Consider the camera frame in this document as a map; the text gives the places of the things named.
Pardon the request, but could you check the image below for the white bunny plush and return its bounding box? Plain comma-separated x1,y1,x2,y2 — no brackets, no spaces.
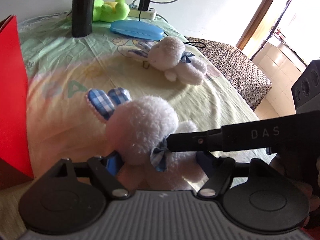
125,36,208,86

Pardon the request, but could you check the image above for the white power strip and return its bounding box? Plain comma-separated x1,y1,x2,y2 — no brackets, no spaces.
128,5,157,21

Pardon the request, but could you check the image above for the red cardboard box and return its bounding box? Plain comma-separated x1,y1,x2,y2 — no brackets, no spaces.
0,15,34,190

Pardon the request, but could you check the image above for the pink bunny plush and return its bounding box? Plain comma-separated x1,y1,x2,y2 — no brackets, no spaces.
86,88,206,190

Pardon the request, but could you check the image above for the blue glasses case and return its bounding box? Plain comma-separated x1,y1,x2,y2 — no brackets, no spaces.
110,20,164,41

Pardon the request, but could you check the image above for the black thermos bottle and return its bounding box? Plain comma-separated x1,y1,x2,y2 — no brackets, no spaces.
72,0,94,37

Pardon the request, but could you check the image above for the green frog plush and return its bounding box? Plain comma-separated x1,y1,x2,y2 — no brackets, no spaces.
93,0,130,23

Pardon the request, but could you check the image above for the wooden door frame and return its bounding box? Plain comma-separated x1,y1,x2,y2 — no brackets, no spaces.
236,0,274,50

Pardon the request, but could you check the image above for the black charger cable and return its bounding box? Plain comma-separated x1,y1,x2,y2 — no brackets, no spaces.
132,0,207,49

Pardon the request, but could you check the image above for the person's right hand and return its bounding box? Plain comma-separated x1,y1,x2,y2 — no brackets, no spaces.
270,154,319,212

